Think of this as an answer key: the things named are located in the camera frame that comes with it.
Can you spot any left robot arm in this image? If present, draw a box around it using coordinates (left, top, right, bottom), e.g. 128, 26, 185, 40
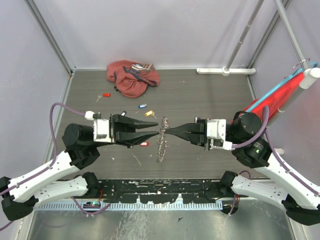
0, 111, 159, 221

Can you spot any white slotted cable duct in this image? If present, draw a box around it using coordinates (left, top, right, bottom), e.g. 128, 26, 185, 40
35, 198, 223, 211

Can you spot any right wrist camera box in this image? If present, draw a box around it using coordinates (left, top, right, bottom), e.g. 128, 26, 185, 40
205, 119, 233, 151

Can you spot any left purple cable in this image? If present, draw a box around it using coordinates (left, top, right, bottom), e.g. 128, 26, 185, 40
0, 102, 96, 231

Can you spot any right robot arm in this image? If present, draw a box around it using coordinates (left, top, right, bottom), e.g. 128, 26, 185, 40
165, 107, 320, 226

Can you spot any key with yellow tag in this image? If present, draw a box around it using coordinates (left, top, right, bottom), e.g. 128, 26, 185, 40
144, 110, 157, 119

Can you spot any red crumpled shirt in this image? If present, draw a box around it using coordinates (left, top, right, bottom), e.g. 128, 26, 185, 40
106, 60, 160, 98

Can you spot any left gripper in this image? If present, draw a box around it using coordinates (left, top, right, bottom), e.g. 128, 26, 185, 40
91, 113, 161, 149

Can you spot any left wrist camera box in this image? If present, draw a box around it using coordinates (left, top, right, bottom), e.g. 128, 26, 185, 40
93, 119, 112, 143

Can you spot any red cloth on hanger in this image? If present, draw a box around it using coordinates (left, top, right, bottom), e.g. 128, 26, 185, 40
243, 73, 304, 127

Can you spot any key with blue tag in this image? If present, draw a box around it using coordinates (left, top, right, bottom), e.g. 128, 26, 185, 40
138, 104, 148, 109

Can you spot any grey rack pole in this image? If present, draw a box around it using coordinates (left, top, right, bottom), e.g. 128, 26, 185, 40
224, 0, 264, 69

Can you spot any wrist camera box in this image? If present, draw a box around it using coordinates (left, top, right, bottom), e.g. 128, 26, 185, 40
205, 119, 233, 151
93, 119, 112, 143

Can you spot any white rack base bar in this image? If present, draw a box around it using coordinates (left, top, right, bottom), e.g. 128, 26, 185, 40
196, 67, 256, 76

